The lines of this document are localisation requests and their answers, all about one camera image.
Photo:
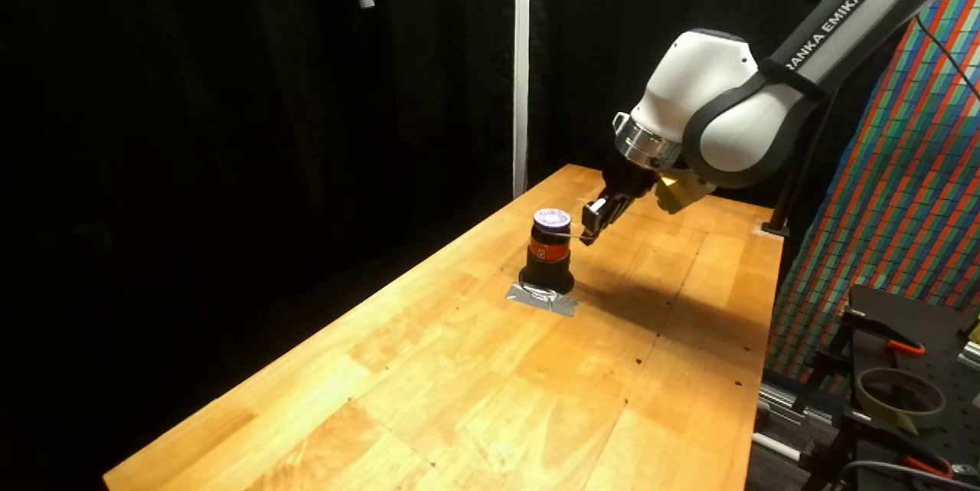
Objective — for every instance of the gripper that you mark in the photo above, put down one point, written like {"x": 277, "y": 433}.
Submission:
{"x": 626, "y": 178}

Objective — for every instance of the thin pale elastic band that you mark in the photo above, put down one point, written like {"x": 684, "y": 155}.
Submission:
{"x": 568, "y": 234}

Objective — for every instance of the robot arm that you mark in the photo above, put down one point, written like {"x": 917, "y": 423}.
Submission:
{"x": 735, "y": 116}

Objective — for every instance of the dark bottle with purple lid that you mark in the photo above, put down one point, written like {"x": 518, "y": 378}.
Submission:
{"x": 548, "y": 257}

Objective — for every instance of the silver tape patch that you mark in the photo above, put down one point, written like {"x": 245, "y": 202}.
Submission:
{"x": 545, "y": 301}

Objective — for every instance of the white vertical pole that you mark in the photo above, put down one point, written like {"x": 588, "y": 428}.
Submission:
{"x": 521, "y": 62}

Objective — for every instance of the black stand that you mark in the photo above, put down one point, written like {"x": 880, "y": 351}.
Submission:
{"x": 796, "y": 169}

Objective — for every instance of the colourful patterned panel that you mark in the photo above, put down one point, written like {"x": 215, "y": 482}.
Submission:
{"x": 903, "y": 200}

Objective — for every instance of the orange and black clamp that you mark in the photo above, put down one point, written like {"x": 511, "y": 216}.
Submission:
{"x": 928, "y": 466}
{"x": 888, "y": 334}

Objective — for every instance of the roll of tape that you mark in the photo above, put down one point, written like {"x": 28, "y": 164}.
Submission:
{"x": 899, "y": 399}

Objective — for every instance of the black curtain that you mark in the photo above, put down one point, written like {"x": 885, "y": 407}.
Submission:
{"x": 230, "y": 131}

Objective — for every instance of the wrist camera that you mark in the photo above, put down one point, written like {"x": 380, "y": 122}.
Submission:
{"x": 683, "y": 191}

